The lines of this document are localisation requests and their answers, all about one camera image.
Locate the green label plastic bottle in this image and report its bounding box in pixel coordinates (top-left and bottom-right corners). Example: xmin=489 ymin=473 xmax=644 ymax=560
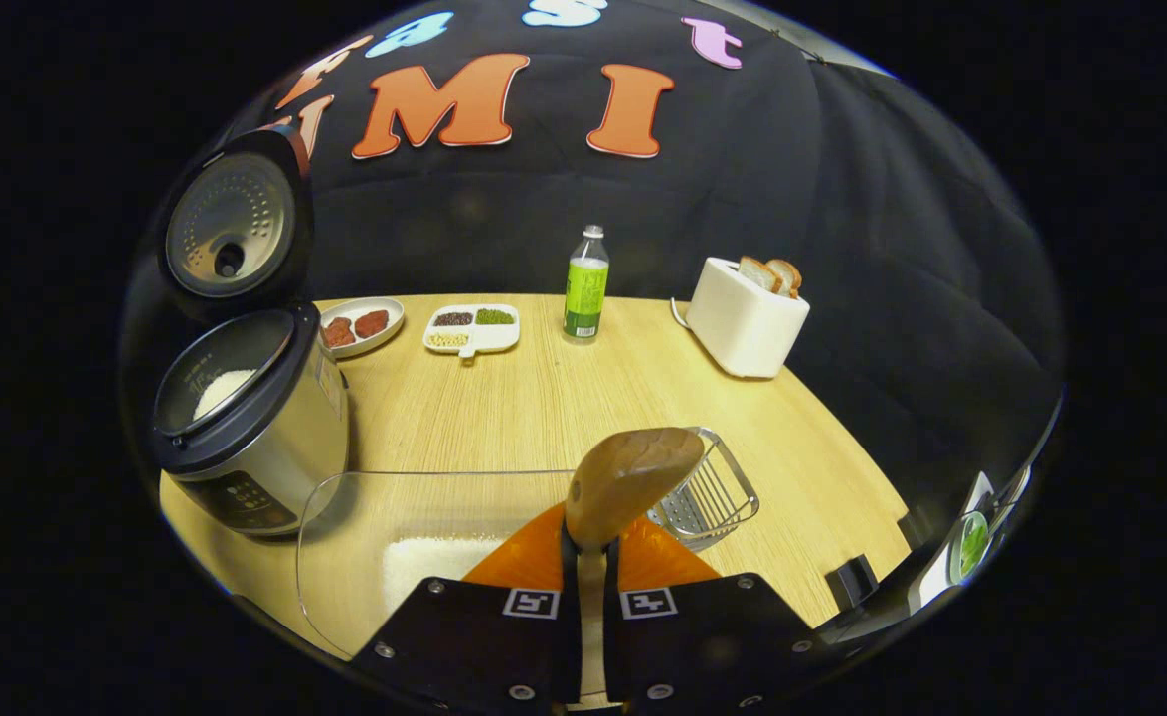
xmin=563 ymin=225 xmax=610 ymax=344

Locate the white divided dish with grains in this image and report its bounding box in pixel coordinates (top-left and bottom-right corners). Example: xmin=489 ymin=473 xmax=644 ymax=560
xmin=423 ymin=303 xmax=522 ymax=361

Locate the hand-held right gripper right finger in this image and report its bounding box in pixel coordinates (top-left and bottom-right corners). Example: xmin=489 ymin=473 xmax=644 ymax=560
xmin=598 ymin=512 xmax=833 ymax=712

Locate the white plate with red meat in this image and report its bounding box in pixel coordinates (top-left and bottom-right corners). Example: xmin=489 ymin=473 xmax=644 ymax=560
xmin=319 ymin=296 xmax=407 ymax=359

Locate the white toaster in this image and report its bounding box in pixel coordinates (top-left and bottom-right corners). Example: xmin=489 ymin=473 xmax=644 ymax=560
xmin=685 ymin=257 xmax=811 ymax=380

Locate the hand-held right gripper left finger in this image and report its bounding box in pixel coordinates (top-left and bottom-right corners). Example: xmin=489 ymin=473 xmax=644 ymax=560
xmin=350 ymin=502 xmax=584 ymax=712

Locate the small black block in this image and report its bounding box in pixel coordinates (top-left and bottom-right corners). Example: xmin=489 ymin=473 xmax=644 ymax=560
xmin=827 ymin=555 xmax=880 ymax=610

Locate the white and green object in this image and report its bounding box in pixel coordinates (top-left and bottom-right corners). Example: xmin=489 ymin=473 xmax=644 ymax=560
xmin=917 ymin=472 xmax=1032 ymax=608

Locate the wooden spoon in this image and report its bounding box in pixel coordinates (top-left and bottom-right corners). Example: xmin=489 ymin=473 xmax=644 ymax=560
xmin=565 ymin=428 xmax=706 ymax=554

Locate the clear plastic container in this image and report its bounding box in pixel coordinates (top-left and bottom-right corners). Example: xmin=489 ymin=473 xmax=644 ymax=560
xmin=295 ymin=469 xmax=580 ymax=659

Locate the dark grey rice cooker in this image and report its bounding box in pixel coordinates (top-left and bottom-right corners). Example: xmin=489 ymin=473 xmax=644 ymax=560
xmin=151 ymin=126 xmax=351 ymax=538

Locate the white rice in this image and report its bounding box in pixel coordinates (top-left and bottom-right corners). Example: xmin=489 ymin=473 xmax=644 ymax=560
xmin=193 ymin=369 xmax=258 ymax=421

